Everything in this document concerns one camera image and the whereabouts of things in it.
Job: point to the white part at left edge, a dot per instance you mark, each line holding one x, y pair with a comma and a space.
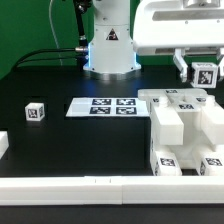
4, 144

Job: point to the white front barrier rail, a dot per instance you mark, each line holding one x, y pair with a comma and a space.
112, 190

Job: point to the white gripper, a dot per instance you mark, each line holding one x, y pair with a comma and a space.
180, 24

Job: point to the white sheet with tags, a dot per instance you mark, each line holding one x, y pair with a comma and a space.
107, 107

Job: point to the white chair back assembly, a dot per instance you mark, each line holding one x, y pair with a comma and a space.
180, 116

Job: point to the white tagged cube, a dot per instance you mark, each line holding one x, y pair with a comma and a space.
204, 75

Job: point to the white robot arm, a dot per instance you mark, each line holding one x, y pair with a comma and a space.
191, 31

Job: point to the small white tagged block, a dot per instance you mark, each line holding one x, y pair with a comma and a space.
35, 111

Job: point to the white chair seat frame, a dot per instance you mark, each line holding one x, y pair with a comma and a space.
187, 155

